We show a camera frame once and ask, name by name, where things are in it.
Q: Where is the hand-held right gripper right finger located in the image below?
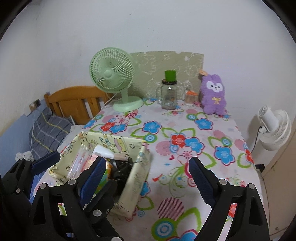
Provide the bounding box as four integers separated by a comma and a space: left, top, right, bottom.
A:
188, 156, 271, 241

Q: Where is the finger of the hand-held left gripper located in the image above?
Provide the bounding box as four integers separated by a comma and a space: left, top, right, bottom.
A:
5, 152, 61, 202
83, 178, 118, 241

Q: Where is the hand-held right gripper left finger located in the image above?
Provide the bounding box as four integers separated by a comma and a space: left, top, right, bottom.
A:
29, 156, 107, 241

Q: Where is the green orange tissue pack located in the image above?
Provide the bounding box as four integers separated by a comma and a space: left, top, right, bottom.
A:
94, 160, 112, 193

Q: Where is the pink packet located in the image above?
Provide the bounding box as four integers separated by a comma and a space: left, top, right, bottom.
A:
87, 154, 97, 169

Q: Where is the clear plastic packet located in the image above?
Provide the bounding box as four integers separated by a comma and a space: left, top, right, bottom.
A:
67, 142, 94, 180

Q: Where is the white bag roll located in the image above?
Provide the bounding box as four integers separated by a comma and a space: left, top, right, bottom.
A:
93, 145, 130, 161

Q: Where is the dark bag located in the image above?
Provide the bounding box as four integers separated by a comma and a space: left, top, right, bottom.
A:
109, 159, 134, 197

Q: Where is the yellow fabric storage box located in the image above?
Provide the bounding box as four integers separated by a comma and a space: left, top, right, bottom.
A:
47, 131, 153, 217

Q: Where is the white crumpled cloth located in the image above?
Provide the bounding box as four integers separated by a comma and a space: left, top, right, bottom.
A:
15, 151, 33, 161

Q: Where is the grey plaid pillow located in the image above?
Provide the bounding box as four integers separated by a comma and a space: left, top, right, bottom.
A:
29, 107, 74, 160

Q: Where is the floral tablecloth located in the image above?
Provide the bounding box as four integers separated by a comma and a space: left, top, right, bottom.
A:
35, 97, 266, 241

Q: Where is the wooden bed headboard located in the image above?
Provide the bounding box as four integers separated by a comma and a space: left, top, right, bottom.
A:
44, 86, 114, 126

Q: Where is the beige door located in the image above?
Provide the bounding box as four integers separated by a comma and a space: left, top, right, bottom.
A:
261, 139, 292, 239

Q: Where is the purple plush rabbit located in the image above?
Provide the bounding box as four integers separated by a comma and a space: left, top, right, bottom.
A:
198, 71, 226, 115

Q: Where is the cotton swab jar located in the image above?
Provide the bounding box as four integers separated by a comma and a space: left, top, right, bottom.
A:
184, 91, 197, 106

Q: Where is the white floor fan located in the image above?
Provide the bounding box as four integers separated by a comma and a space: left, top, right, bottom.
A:
246, 105, 292, 152

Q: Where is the glass jar mug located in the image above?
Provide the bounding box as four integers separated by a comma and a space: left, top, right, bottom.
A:
157, 79, 178, 110

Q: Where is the green desk fan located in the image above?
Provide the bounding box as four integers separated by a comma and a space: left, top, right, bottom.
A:
89, 47, 144, 112

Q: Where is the green patterned board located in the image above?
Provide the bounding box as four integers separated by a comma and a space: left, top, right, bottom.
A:
129, 51, 204, 102

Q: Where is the black fan cable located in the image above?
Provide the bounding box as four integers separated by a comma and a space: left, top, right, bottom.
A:
251, 126, 264, 152

